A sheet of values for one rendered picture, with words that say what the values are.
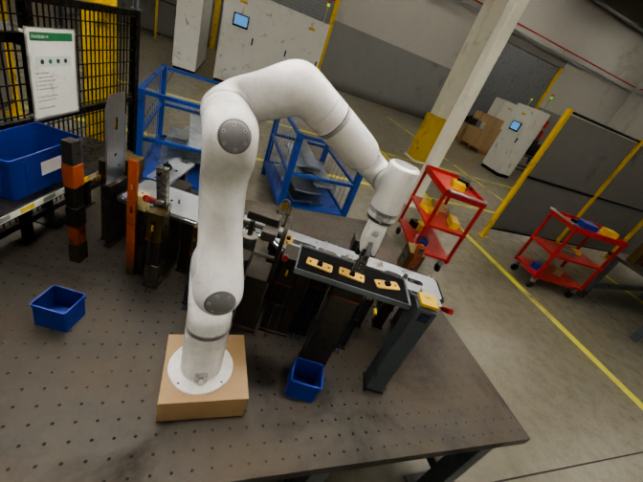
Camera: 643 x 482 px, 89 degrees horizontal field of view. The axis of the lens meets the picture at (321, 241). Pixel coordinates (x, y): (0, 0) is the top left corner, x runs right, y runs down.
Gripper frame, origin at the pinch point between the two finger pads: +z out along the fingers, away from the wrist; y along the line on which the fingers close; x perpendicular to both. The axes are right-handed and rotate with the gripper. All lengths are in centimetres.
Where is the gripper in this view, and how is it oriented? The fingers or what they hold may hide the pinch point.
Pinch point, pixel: (359, 260)
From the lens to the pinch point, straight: 100.4
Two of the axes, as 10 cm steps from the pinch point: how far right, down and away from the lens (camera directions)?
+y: 1.6, -4.8, 8.6
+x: -9.3, -3.6, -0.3
